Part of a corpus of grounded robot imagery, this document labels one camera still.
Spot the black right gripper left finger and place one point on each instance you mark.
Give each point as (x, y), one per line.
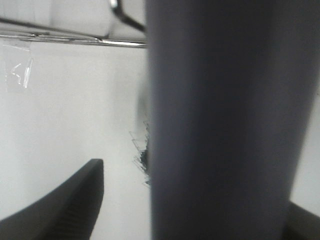
(69, 212)

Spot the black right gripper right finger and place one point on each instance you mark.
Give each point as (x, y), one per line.
(301, 224)

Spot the purple hand brush black bristles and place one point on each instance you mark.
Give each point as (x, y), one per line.
(231, 87)

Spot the clear adhesive tape piece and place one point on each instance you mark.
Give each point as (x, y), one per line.
(18, 63)

